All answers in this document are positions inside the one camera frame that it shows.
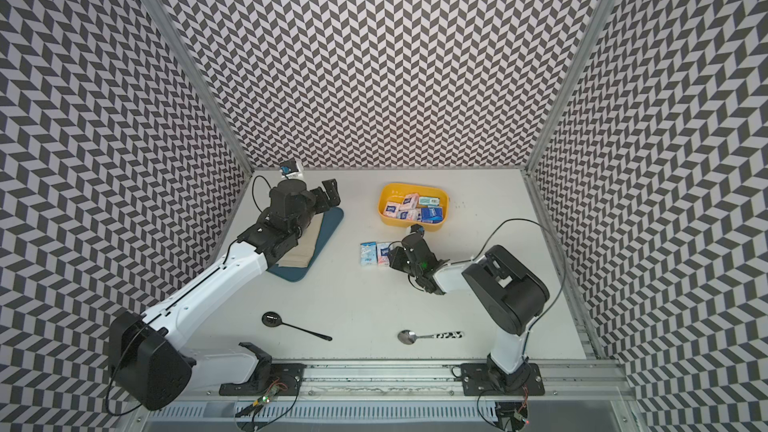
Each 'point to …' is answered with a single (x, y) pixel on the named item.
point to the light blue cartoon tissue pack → (368, 253)
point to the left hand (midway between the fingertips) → (322, 188)
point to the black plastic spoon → (273, 320)
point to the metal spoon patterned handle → (408, 336)
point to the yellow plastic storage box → (395, 191)
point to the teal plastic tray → (331, 222)
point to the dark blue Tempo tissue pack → (431, 215)
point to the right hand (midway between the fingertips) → (389, 259)
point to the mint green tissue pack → (429, 201)
